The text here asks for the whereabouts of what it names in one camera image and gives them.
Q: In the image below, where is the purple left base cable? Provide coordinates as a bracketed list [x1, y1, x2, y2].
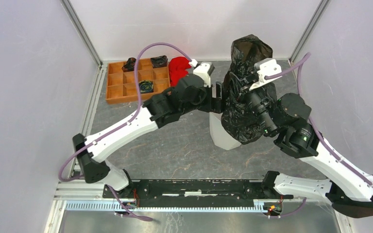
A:
[106, 184, 155, 222]

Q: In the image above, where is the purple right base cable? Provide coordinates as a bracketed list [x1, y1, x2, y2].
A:
[268, 198, 307, 219]

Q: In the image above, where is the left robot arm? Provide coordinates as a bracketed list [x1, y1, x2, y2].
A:
[72, 74, 223, 198]

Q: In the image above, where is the left aluminium corner post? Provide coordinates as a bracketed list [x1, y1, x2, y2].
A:
[60, 0, 103, 67]

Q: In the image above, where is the aluminium corner post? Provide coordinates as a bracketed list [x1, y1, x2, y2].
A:
[288, 0, 331, 64]
[60, 0, 103, 67]

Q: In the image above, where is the black bag roll right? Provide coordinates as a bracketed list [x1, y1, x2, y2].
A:
[150, 55, 168, 68]

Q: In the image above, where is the right aluminium corner post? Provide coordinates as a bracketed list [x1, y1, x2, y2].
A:
[288, 0, 331, 64]

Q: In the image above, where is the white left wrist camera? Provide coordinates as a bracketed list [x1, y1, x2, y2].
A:
[188, 59, 215, 87]

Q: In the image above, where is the red cloth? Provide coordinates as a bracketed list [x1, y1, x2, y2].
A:
[169, 56, 191, 86]

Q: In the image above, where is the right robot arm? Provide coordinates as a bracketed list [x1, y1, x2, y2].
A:
[224, 72, 373, 218]

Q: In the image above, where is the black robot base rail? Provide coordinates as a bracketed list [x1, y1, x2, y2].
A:
[116, 179, 294, 208]

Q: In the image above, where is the white plastic trash bin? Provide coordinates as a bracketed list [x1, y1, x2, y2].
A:
[209, 112, 241, 150]

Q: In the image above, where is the wooden compartment tray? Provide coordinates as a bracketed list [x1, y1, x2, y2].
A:
[105, 58, 170, 104]

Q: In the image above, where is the white slotted cable duct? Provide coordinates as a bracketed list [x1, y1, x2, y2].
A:
[65, 200, 270, 214]

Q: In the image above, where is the black green bag roll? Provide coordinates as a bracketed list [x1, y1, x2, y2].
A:
[138, 80, 153, 94]

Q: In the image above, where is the black bag roll left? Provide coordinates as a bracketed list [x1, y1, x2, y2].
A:
[121, 57, 136, 72]

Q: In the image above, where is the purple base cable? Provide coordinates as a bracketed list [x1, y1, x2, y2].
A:
[268, 198, 307, 219]
[106, 184, 155, 222]

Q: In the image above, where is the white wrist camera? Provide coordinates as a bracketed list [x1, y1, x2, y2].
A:
[188, 59, 215, 87]
[249, 58, 283, 91]

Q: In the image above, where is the black plastic trash bag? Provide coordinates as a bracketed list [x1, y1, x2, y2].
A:
[221, 34, 273, 145]

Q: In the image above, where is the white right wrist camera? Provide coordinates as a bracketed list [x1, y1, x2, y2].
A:
[249, 58, 283, 91]

